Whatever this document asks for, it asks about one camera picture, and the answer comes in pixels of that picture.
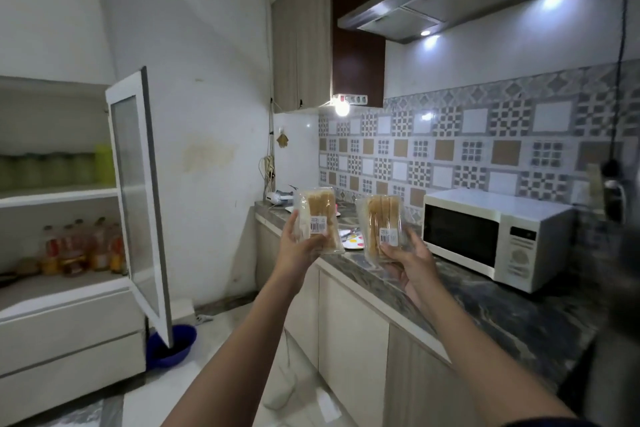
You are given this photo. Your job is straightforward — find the person's right hand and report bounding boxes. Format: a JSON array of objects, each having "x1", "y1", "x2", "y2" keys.
[{"x1": 379, "y1": 226, "x2": 446, "y2": 312}]

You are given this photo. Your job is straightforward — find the person's left hand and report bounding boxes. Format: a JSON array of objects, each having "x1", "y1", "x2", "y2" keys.
[{"x1": 273, "y1": 209, "x2": 333, "y2": 295}]

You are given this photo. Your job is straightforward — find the white microwave door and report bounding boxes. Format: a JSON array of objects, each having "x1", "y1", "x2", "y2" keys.
[{"x1": 423, "y1": 201, "x2": 501, "y2": 280}]

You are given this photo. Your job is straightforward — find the clear plastic container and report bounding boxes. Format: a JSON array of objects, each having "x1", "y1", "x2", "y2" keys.
[
  {"x1": 293, "y1": 186, "x2": 346, "y2": 256},
  {"x1": 355, "y1": 193, "x2": 407, "y2": 264}
]

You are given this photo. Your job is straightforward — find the colourful dotted plate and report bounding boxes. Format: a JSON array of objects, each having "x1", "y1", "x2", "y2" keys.
[{"x1": 337, "y1": 229, "x2": 369, "y2": 252}]

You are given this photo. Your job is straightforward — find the white microwave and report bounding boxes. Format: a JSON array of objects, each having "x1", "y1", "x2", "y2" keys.
[{"x1": 422, "y1": 187, "x2": 576, "y2": 294}]

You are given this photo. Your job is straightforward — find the person's left forearm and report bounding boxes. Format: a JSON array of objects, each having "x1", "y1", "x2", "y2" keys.
[{"x1": 162, "y1": 276, "x2": 306, "y2": 427}]

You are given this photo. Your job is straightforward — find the person's right forearm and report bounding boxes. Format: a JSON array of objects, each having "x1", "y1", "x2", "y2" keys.
[{"x1": 417, "y1": 289, "x2": 576, "y2": 427}]

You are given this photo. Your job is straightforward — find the small white appliance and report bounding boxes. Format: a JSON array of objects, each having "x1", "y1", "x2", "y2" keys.
[{"x1": 265, "y1": 187, "x2": 297, "y2": 207}]

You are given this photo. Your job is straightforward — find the beige kitchen base cabinets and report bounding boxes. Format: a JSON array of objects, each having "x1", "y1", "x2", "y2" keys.
[{"x1": 255, "y1": 213, "x2": 481, "y2": 427}]

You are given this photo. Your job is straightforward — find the blue plastic basin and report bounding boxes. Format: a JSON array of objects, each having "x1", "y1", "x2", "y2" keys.
[{"x1": 145, "y1": 324, "x2": 199, "y2": 371}]

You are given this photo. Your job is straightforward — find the white framed glass cupboard door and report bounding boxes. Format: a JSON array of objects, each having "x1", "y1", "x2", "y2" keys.
[{"x1": 105, "y1": 66, "x2": 173, "y2": 348}]

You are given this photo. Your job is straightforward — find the yellow cooking oil bottle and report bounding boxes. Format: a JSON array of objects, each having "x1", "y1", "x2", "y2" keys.
[
  {"x1": 87, "y1": 217, "x2": 111, "y2": 272},
  {"x1": 107, "y1": 222, "x2": 126, "y2": 275},
  {"x1": 39, "y1": 225, "x2": 62, "y2": 276},
  {"x1": 61, "y1": 220, "x2": 89, "y2": 278}
]

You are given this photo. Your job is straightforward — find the dark blue sleeve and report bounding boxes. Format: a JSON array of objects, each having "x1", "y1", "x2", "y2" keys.
[{"x1": 505, "y1": 416, "x2": 601, "y2": 427}]

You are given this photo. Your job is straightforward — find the beige socket adapter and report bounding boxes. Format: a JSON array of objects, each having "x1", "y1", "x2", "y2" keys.
[{"x1": 585, "y1": 161, "x2": 629, "y2": 222}]

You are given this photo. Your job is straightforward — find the white cupboard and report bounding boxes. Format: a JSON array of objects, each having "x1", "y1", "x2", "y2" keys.
[{"x1": 0, "y1": 75, "x2": 173, "y2": 425}]

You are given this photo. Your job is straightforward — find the row of green plastic containers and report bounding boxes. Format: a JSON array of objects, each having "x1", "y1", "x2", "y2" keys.
[{"x1": 0, "y1": 143, "x2": 117, "y2": 191}]

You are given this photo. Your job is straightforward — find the bundle of wall cables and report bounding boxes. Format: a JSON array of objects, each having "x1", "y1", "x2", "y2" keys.
[{"x1": 259, "y1": 153, "x2": 277, "y2": 192}]

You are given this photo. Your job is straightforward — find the beige wall cabinet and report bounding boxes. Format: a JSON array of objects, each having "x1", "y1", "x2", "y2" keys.
[{"x1": 269, "y1": 0, "x2": 333, "y2": 115}]

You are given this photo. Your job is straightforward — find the dark brown wall cabinet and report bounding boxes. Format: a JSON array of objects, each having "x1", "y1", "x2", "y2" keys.
[{"x1": 331, "y1": 0, "x2": 390, "y2": 109}]

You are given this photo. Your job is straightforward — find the black power cable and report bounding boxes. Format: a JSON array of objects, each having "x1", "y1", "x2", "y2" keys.
[{"x1": 607, "y1": 0, "x2": 633, "y2": 177}]

